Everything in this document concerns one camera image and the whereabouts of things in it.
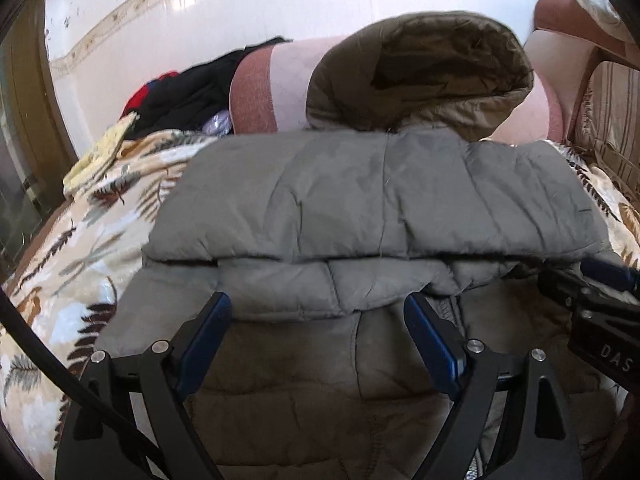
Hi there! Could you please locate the grey-olive puffer jacket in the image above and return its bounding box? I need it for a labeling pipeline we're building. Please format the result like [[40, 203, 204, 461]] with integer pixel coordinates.
[[98, 12, 617, 479]]

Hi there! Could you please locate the black and red clothes pile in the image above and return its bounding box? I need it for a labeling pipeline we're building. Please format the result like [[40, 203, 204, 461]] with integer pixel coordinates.
[[122, 36, 288, 141]]

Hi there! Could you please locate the leaf-patterned fleece blanket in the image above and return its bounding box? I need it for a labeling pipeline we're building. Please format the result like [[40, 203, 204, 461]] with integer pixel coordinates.
[[6, 132, 639, 474]]

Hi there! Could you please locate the striped brown pillow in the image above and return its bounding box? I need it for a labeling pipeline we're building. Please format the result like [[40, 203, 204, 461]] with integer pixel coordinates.
[[575, 62, 640, 206]]

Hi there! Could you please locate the yellow patterned cloth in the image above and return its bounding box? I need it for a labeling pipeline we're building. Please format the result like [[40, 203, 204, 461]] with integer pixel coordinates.
[[62, 112, 139, 198]]

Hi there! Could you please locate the brown glass-panel door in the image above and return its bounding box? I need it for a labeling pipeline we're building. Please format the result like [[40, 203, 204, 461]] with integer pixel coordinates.
[[1, 0, 77, 280]]

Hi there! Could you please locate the pink rolled quilt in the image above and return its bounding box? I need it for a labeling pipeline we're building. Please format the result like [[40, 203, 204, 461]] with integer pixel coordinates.
[[229, 36, 564, 144]]

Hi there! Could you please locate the white cloth on headboard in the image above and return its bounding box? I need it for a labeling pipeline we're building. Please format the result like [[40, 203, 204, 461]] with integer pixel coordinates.
[[576, 0, 634, 44]]

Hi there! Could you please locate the black cable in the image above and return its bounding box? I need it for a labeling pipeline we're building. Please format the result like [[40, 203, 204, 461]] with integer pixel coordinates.
[[0, 288, 166, 480]]

